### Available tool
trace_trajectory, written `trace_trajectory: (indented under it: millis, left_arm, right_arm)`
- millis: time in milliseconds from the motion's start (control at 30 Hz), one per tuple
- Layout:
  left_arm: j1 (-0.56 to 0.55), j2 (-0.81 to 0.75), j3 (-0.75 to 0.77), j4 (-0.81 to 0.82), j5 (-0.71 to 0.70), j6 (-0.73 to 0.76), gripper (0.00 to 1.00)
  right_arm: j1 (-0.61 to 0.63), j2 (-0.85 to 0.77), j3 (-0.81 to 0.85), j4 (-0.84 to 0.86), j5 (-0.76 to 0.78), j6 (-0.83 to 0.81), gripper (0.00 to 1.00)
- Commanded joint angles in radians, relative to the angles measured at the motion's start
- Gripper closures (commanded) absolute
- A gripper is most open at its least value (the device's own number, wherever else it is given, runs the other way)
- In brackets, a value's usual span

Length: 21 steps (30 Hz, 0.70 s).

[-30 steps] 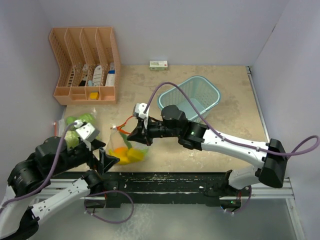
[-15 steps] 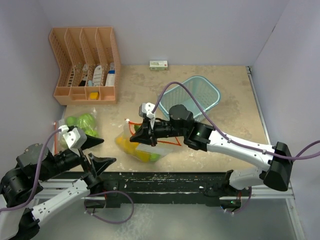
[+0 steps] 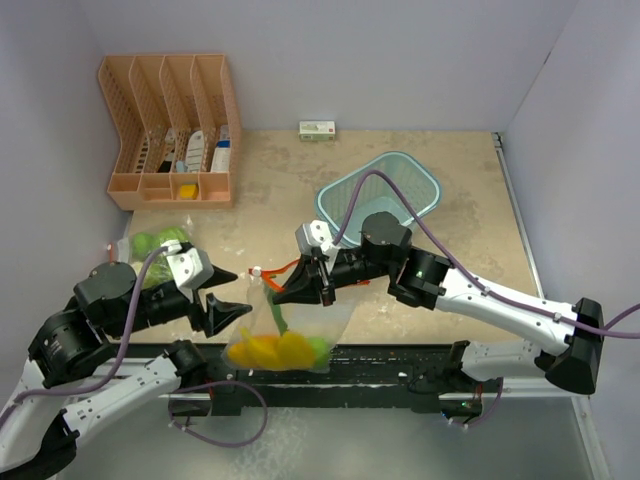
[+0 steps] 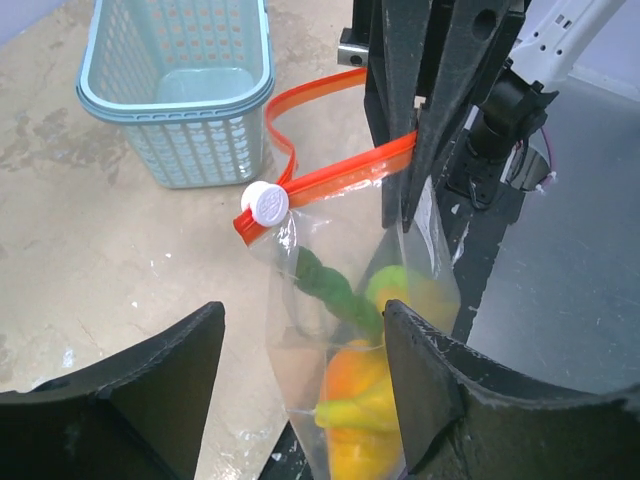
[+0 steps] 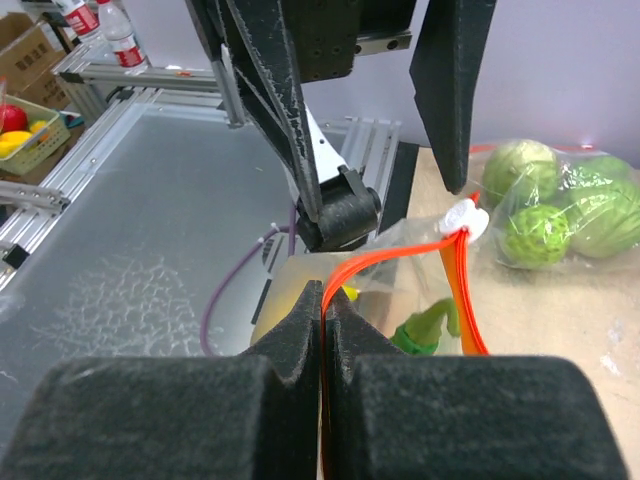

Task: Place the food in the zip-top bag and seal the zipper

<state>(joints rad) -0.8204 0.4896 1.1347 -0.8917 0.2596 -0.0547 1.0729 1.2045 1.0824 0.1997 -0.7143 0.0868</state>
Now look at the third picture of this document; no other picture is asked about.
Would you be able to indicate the yellow star fruit toy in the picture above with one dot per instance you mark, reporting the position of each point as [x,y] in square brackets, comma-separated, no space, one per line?
[295,352]

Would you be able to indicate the green cabbage toy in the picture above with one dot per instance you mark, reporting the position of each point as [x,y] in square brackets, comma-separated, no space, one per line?
[174,233]

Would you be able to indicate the green chayote toy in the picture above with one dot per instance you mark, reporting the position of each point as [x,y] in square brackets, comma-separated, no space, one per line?
[321,350]

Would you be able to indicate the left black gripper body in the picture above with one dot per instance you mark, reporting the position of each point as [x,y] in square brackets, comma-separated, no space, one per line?
[159,306]

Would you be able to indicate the clear orange-zip bag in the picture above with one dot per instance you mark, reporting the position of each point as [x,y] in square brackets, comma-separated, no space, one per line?
[308,320]
[158,272]

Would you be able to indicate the yellow block in organizer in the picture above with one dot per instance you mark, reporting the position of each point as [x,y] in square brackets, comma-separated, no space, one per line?
[188,192]

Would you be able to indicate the small green white box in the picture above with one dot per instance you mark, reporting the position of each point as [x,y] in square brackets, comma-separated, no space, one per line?
[316,131]

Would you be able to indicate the orange mango toy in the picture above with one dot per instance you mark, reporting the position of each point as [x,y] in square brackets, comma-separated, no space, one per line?
[263,348]

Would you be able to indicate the yellow banana toy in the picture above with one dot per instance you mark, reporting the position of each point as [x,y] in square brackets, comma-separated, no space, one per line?
[238,353]

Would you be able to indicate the black white item in organizer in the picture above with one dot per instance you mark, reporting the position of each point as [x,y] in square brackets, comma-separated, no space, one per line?
[168,152]

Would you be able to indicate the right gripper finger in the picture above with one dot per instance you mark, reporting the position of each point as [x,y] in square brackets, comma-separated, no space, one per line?
[303,296]
[305,278]

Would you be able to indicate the green chili pepper toy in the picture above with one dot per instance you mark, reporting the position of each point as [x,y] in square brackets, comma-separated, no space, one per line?
[276,313]

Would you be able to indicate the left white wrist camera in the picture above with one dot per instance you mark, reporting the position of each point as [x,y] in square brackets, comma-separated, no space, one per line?
[190,266]

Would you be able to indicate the orange plastic file organizer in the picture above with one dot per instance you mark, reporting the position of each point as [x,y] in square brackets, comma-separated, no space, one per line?
[149,93]

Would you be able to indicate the white patterned packet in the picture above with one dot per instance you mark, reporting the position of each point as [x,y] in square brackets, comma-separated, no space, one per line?
[195,151]

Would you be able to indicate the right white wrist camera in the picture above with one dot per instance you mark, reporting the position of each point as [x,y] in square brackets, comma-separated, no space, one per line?
[317,234]

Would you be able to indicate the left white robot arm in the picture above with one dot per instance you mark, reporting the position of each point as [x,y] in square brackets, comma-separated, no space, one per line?
[63,396]

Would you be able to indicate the black aluminium base frame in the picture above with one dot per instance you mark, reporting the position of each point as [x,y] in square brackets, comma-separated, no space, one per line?
[420,378]

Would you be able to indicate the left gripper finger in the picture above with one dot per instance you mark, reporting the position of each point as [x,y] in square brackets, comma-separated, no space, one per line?
[213,276]
[220,314]

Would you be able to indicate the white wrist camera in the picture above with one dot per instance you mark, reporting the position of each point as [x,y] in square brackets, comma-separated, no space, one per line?
[317,234]
[190,266]

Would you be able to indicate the white blue packet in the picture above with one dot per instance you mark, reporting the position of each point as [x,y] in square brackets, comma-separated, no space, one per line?
[222,152]

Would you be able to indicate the light blue plastic basket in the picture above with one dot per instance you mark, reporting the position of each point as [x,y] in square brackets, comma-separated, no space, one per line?
[420,188]

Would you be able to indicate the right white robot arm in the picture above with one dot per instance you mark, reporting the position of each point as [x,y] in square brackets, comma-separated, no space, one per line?
[556,341]

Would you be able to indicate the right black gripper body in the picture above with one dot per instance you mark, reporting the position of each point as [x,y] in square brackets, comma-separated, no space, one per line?
[351,265]

